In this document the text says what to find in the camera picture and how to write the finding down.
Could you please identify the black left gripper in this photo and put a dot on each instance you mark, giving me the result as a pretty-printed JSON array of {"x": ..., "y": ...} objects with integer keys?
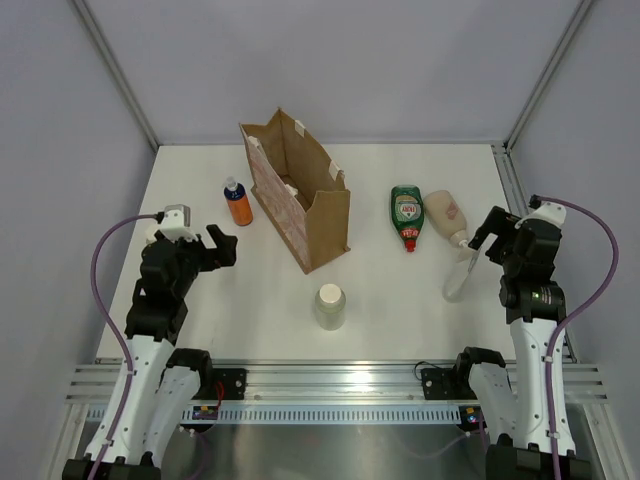
[{"x": 224, "y": 255}]

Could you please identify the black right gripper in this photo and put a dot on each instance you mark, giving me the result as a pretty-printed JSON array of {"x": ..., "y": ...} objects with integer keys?
[{"x": 499, "y": 221}]

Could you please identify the orange pump bottle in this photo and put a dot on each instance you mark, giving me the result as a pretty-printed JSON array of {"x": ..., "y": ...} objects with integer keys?
[{"x": 237, "y": 201}]

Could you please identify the beige lotion pump bottle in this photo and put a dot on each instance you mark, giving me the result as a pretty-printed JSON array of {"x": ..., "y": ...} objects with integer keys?
[{"x": 450, "y": 223}]

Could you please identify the green dish soap bottle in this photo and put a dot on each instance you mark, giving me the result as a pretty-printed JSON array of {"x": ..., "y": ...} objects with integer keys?
[{"x": 407, "y": 214}]

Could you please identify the clear jar white lid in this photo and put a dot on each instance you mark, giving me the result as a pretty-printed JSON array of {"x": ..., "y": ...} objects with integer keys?
[{"x": 329, "y": 307}]

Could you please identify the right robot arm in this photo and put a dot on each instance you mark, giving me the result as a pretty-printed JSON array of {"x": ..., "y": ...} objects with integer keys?
[{"x": 525, "y": 419}]

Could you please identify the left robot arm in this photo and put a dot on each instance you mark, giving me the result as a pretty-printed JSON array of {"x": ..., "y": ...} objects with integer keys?
[{"x": 157, "y": 379}]

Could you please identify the brown canvas tote bag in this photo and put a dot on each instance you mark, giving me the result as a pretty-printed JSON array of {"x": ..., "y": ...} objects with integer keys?
[{"x": 300, "y": 188}]

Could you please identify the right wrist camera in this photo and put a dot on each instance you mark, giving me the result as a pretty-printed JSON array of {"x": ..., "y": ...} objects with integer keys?
[{"x": 540, "y": 209}]

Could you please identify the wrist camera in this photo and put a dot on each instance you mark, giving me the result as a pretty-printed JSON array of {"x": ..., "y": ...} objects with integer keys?
[
  {"x": 173, "y": 224},
  {"x": 540, "y": 209}
]

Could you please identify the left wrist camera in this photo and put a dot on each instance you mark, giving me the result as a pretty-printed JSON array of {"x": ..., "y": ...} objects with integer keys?
[{"x": 173, "y": 224}]

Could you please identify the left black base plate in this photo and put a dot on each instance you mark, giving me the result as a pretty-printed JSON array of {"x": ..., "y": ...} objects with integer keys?
[{"x": 230, "y": 382}]

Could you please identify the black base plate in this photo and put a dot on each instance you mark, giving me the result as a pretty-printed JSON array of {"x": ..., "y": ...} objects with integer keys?
[
  {"x": 444, "y": 384},
  {"x": 230, "y": 382}
]

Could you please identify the aluminium rail frame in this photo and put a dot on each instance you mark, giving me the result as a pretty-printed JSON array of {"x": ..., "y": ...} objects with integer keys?
[{"x": 283, "y": 382}]

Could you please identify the white slotted cable duct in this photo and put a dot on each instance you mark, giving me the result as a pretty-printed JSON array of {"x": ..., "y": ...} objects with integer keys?
[{"x": 324, "y": 415}]

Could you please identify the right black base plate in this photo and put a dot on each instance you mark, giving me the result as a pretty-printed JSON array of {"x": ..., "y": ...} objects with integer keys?
[{"x": 444, "y": 384}]

